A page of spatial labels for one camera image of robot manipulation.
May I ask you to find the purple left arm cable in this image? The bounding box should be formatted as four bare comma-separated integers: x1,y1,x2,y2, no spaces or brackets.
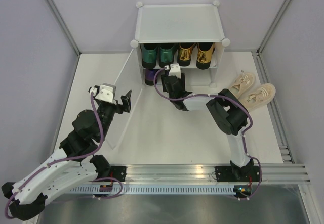
5,95,106,219

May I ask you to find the beige sneaker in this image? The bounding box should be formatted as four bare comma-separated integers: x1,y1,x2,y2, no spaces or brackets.
228,72,256,98
239,83,276,112

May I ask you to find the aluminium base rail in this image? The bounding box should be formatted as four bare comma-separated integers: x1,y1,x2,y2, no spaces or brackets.
111,163,310,185

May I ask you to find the purple loafer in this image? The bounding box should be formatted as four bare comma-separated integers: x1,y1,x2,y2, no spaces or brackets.
144,69,157,86

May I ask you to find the gold pointed shoe front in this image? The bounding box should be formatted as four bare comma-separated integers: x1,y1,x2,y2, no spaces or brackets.
196,42,215,70

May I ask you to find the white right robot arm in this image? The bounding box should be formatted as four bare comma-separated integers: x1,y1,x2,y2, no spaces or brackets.
161,73,262,183

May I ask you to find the beige sneaker front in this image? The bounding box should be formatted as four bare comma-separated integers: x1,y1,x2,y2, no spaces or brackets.
239,83,276,112

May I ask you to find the gold pointed shoe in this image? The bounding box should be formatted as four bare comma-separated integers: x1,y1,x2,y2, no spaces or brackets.
177,42,196,66
196,42,215,70

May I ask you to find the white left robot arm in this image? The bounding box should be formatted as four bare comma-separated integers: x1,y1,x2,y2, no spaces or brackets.
1,87,132,221

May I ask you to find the white cabinet door panel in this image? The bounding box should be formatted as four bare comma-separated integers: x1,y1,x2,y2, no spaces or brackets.
106,49,142,149

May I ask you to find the white slotted cable duct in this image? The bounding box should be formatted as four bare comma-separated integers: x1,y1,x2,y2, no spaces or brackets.
67,184,235,195

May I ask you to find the green loafer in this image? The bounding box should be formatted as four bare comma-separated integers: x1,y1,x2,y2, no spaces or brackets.
141,43,158,69
158,43,177,68

